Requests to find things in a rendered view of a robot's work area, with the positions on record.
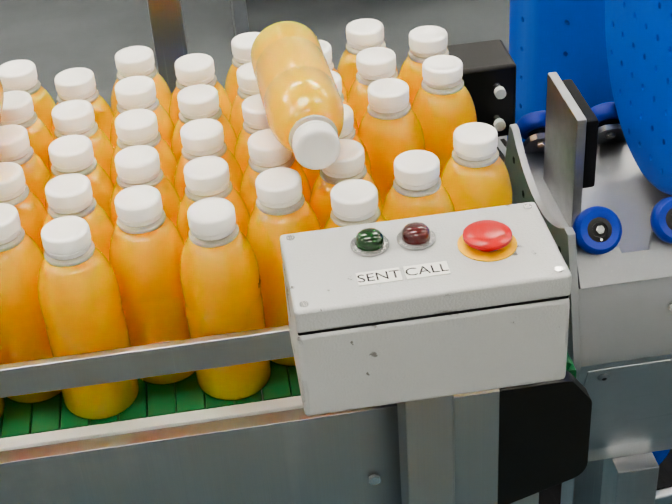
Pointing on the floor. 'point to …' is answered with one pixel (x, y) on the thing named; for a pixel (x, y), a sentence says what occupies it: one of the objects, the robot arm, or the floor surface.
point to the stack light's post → (167, 36)
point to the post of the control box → (427, 450)
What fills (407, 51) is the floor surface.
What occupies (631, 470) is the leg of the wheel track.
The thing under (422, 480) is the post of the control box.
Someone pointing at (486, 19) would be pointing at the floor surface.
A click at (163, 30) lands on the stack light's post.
